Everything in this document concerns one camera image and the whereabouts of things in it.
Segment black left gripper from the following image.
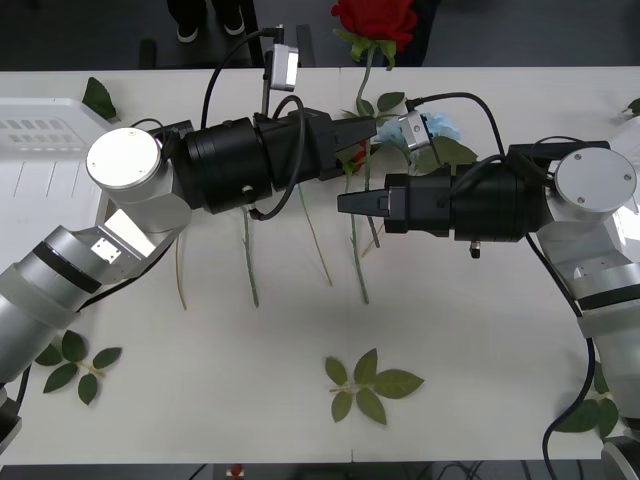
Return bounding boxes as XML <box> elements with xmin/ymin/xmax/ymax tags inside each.
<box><xmin>253</xmin><ymin>106</ymin><xmax>378</xmax><ymax>192</ymax></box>

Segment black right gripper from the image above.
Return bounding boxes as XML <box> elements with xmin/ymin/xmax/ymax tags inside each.
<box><xmin>337</xmin><ymin>171</ymin><xmax>456</xmax><ymax>238</ymax></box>

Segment large red rose green stem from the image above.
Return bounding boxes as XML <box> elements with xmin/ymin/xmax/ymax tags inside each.
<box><xmin>331</xmin><ymin>0</ymin><xmax>419</xmax><ymax>249</ymax></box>

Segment small loose green leaf twig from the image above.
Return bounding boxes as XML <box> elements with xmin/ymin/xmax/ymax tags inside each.
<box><xmin>341</xmin><ymin>91</ymin><xmax>406</xmax><ymax>121</ymax></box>

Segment small red rose green stem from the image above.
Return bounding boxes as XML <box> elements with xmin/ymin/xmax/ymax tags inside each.
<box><xmin>347</xmin><ymin>142</ymin><xmax>371</xmax><ymax>305</ymax></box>

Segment rose with green stem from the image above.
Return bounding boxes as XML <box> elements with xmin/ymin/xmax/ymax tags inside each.
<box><xmin>242</xmin><ymin>207</ymin><xmax>260</xmax><ymax>308</ymax></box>

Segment loose twig five green leaves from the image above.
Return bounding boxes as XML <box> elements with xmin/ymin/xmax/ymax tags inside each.
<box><xmin>33</xmin><ymin>328</ymin><xmax>124</xmax><ymax>407</ymax></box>
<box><xmin>324</xmin><ymin>347</ymin><xmax>426</xmax><ymax>427</ymax></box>

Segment person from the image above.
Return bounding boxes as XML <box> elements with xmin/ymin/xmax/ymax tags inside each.
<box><xmin>166</xmin><ymin>0</ymin><xmax>250</xmax><ymax>44</ymax></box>

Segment single loose green leaf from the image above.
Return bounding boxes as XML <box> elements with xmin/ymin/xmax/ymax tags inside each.
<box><xmin>81</xmin><ymin>76</ymin><xmax>122</xmax><ymax>124</ymax></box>

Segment shallow white box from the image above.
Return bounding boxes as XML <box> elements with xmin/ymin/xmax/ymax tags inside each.
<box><xmin>0</xmin><ymin>96</ymin><xmax>119</xmax><ymax>274</ymax></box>

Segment pale grey right wrist camera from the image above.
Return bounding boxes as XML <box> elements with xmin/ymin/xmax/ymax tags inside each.
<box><xmin>398</xmin><ymin>110</ymin><xmax>435</xmax><ymax>151</ymax></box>

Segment pale grey wrist camera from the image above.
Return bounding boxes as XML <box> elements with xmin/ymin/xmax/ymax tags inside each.
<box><xmin>398</xmin><ymin>110</ymin><xmax>435</xmax><ymax>151</ymax></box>
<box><xmin>260</xmin><ymin>43</ymin><xmax>301</xmax><ymax>94</ymax></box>

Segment pale grey left wrist camera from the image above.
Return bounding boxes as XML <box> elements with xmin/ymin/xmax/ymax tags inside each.
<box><xmin>260</xmin><ymin>43</ymin><xmax>301</xmax><ymax>94</ymax></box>

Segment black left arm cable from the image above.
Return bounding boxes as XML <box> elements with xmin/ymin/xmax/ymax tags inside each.
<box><xmin>13</xmin><ymin>25</ymin><xmax>309</xmax><ymax>407</ymax></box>

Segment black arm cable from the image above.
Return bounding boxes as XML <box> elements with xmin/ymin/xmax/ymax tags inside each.
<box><xmin>13</xmin><ymin>25</ymin><xmax>309</xmax><ymax>407</ymax></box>
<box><xmin>404</xmin><ymin>91</ymin><xmax>600</xmax><ymax>480</ymax></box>

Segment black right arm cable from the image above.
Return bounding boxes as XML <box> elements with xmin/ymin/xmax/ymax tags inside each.
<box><xmin>404</xmin><ymin>91</ymin><xmax>600</xmax><ymax>480</ymax></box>

